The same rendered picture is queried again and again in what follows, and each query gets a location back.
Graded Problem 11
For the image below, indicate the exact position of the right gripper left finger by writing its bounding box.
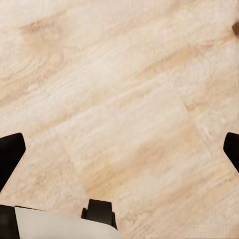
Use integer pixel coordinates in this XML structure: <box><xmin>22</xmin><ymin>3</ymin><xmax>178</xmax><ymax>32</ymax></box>
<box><xmin>0</xmin><ymin>132</ymin><xmax>26</xmax><ymax>192</ymax></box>

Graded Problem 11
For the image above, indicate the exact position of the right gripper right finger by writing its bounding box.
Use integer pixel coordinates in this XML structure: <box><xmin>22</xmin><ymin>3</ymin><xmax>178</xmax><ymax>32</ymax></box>
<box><xmin>223</xmin><ymin>132</ymin><xmax>239</xmax><ymax>172</ymax></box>

